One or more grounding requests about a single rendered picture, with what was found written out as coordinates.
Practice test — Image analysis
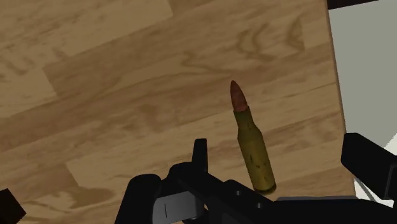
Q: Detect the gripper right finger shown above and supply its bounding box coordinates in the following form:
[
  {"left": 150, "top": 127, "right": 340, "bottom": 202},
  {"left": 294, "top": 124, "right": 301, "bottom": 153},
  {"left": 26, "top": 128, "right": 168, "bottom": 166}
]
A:
[{"left": 340, "top": 132, "right": 397, "bottom": 202}]

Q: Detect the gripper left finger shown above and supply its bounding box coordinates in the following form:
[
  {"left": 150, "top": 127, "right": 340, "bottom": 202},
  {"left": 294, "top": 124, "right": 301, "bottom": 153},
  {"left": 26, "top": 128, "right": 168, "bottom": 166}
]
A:
[{"left": 114, "top": 138, "right": 231, "bottom": 224}]

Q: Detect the brass rifle cartridge, copper tip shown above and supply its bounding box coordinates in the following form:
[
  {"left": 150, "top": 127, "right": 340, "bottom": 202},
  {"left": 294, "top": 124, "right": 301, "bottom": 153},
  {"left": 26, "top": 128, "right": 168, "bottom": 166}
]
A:
[{"left": 230, "top": 80, "right": 277, "bottom": 193}]

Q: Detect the black block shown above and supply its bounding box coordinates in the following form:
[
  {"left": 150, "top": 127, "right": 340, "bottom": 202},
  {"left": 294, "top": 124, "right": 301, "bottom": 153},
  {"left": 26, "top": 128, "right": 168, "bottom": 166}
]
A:
[{"left": 0, "top": 188, "right": 27, "bottom": 224}]

